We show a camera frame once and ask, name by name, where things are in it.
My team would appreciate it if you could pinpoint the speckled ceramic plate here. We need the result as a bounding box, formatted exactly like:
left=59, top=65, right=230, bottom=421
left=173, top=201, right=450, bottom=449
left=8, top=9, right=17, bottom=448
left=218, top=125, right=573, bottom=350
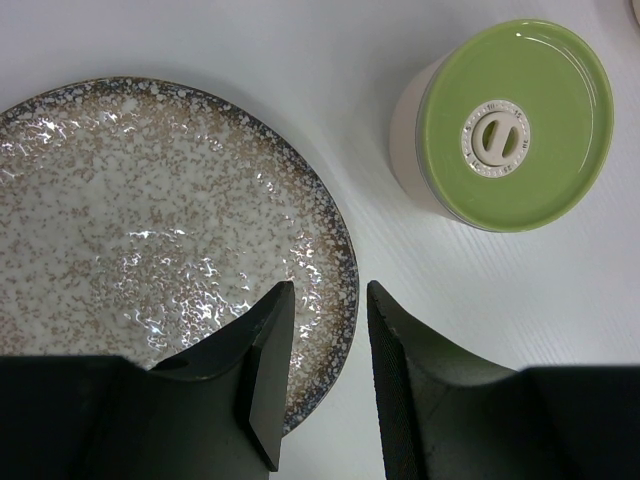
left=1, top=77, right=359, bottom=431

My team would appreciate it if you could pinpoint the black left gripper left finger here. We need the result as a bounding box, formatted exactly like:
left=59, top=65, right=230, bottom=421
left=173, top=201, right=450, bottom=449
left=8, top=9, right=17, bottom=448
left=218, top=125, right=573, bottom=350
left=1, top=282, right=295, bottom=479

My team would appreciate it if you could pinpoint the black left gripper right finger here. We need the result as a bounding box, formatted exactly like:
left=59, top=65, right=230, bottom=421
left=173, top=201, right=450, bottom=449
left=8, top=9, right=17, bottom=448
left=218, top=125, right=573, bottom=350
left=367, top=281, right=639, bottom=479

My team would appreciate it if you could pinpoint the green round lid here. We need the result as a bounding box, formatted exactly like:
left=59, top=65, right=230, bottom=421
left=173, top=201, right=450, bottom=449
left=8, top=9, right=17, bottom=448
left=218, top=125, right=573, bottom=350
left=415, top=19, right=614, bottom=233

